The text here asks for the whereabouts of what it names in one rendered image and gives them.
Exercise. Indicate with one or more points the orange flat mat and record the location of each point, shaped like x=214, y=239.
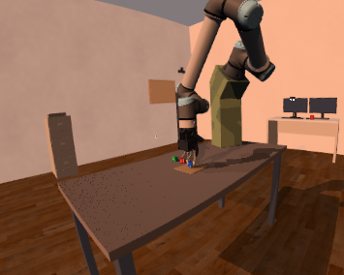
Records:
x=196, y=168

